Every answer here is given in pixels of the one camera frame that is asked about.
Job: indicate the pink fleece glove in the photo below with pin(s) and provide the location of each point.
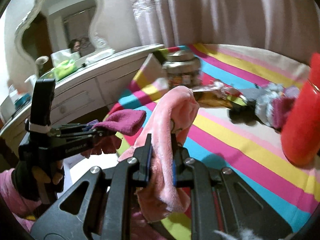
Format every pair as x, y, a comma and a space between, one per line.
174, 114

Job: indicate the grey striped sock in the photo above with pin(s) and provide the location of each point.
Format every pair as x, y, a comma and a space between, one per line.
251, 94

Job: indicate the orange mesh sponge bag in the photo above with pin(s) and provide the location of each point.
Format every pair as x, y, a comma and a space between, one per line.
208, 99

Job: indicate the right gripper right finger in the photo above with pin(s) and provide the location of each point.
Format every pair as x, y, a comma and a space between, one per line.
222, 201

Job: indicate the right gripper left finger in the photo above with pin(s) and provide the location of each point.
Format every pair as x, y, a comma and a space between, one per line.
98, 205

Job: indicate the light blue fuzzy glove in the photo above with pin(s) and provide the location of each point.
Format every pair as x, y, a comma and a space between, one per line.
263, 104

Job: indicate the purple patterned knit mitten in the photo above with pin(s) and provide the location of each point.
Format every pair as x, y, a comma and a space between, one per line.
282, 105

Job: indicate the white dresser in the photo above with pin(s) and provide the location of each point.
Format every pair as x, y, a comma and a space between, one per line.
98, 85

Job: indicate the red plastic pitcher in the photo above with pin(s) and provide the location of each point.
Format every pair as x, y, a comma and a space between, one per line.
300, 134

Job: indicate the metal lidded snack jar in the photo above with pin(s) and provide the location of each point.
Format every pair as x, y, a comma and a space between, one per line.
182, 68

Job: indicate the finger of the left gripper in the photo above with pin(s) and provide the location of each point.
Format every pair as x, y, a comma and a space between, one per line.
100, 132
89, 125

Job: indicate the beige curtain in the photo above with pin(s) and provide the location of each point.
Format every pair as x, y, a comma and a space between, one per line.
286, 27

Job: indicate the striped colourful tablecloth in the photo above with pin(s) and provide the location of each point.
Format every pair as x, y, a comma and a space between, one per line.
253, 150

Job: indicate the green tissue pack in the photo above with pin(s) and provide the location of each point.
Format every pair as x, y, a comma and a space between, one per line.
64, 63

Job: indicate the ornate white mirror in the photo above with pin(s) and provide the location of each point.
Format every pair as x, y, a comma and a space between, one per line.
51, 25

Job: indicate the phone on left gripper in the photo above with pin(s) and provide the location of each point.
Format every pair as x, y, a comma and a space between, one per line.
41, 105

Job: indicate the magenta knit fingerless glove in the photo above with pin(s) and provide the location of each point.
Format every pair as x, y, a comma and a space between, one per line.
127, 122

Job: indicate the white small dispenser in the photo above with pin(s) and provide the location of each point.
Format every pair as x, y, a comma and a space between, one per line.
30, 83

